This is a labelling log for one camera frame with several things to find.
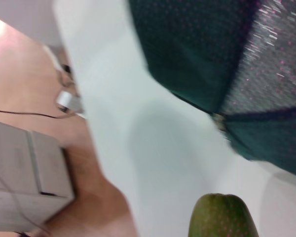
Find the dark teal insulated lunch bag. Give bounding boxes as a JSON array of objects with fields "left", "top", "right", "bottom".
[{"left": 128, "top": 0, "right": 296, "bottom": 180}]

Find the green cucumber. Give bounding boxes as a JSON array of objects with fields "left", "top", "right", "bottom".
[{"left": 188, "top": 194, "right": 262, "bottom": 237}]

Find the grey cardboard box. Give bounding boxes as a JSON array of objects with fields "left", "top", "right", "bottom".
[{"left": 0, "top": 118, "right": 76, "bottom": 233}]

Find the white power adapter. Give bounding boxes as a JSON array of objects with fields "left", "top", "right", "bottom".
[{"left": 55, "top": 90, "right": 86, "bottom": 114}]

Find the thin black cable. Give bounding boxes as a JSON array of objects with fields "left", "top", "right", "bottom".
[{"left": 0, "top": 108, "right": 62, "bottom": 119}]

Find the thin grey cable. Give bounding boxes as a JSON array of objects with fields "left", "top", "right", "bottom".
[{"left": 0, "top": 170, "right": 51, "bottom": 237}]

